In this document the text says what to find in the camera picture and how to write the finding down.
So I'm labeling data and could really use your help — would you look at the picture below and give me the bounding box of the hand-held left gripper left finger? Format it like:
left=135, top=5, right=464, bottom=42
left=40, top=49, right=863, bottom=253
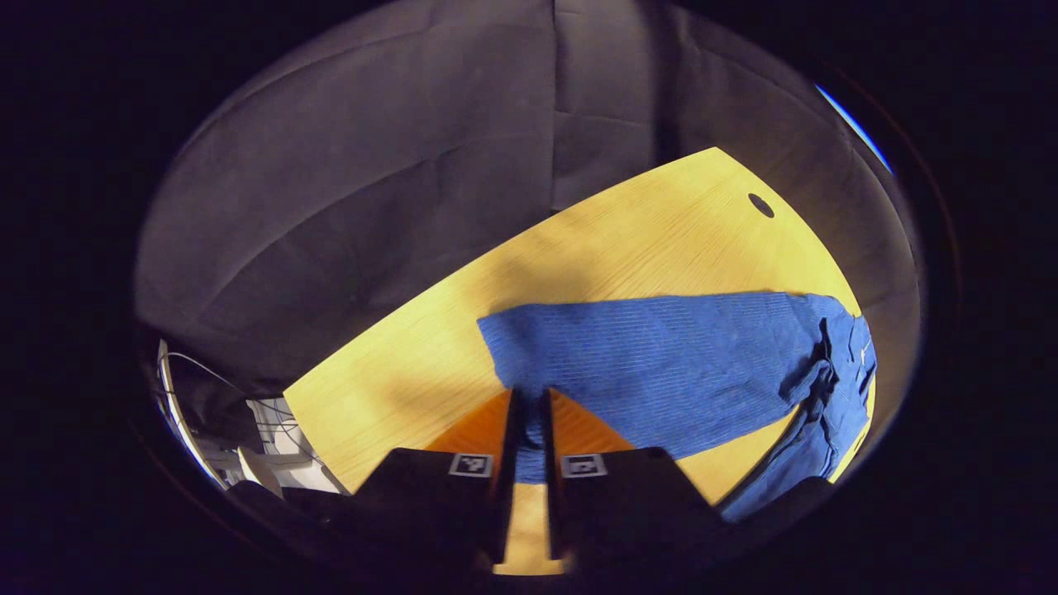
left=351, top=387, right=523, bottom=573

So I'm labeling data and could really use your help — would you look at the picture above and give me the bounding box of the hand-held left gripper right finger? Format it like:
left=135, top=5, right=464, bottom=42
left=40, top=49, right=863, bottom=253
left=541, top=387, right=732, bottom=571

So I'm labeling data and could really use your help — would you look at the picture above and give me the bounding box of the blue button shirt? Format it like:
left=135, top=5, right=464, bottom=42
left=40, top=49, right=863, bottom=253
left=477, top=291, right=877, bottom=523

